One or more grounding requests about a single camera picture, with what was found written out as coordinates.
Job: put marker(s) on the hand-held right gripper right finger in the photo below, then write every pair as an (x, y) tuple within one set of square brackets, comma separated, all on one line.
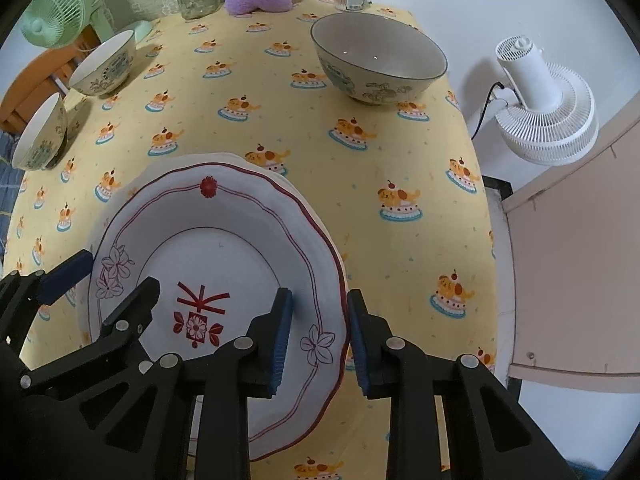
[(357, 345)]

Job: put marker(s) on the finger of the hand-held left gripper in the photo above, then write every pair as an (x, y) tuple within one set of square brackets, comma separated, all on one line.
[(130, 310), (65, 275)]

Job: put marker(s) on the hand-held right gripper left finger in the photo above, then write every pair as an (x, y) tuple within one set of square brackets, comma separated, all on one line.
[(282, 340)]

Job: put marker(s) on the white plate with red pattern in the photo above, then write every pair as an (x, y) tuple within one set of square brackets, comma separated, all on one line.
[(225, 260)]

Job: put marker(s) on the floral ceramic bowl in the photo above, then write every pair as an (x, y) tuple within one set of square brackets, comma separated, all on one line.
[(42, 140), (375, 50), (105, 72)]

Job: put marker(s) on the blue plaid bed sheet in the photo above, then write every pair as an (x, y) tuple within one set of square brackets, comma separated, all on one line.
[(6, 160)]

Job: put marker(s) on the yellow printed tablecloth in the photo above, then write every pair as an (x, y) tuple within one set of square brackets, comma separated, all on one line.
[(375, 160)]

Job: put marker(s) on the wooden chair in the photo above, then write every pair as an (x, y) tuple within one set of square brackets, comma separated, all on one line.
[(30, 85)]

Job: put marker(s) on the beige wooden door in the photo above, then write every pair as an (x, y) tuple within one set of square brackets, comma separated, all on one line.
[(575, 260)]

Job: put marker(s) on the green desk fan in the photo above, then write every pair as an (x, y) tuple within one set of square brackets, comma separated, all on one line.
[(55, 10)]

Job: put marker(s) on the white fan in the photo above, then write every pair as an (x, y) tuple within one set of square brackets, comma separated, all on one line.
[(550, 125)]

